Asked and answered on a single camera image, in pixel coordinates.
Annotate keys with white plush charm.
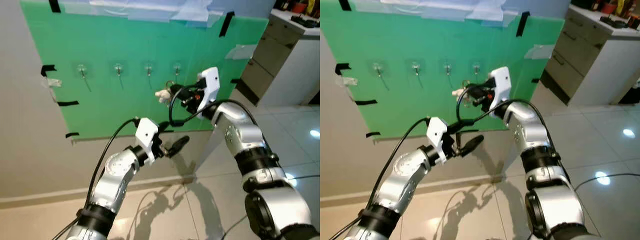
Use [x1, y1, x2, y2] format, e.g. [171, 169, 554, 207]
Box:
[154, 80, 177, 105]
[451, 80, 474, 109]

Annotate green board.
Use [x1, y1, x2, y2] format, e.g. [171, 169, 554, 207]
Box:
[20, 0, 271, 141]
[320, 0, 566, 140]

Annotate clear plastic sheet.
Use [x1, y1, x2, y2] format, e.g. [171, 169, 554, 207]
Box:
[62, 0, 226, 28]
[357, 0, 524, 26]

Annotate grey drawer cabinet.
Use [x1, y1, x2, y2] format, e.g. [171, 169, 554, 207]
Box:
[540, 5, 640, 107]
[235, 7, 321, 107]

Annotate flat black object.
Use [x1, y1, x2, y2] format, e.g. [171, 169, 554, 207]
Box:
[599, 16, 629, 29]
[290, 15, 321, 29]

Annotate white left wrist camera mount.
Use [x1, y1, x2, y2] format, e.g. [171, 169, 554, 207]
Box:
[135, 118, 160, 154]
[426, 117, 449, 166]

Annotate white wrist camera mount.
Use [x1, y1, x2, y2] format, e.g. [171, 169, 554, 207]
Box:
[135, 118, 160, 154]
[426, 117, 449, 166]
[487, 66, 512, 109]
[196, 66, 221, 115]

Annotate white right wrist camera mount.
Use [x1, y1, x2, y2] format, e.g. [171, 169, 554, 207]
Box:
[487, 66, 512, 109]
[196, 66, 221, 115]

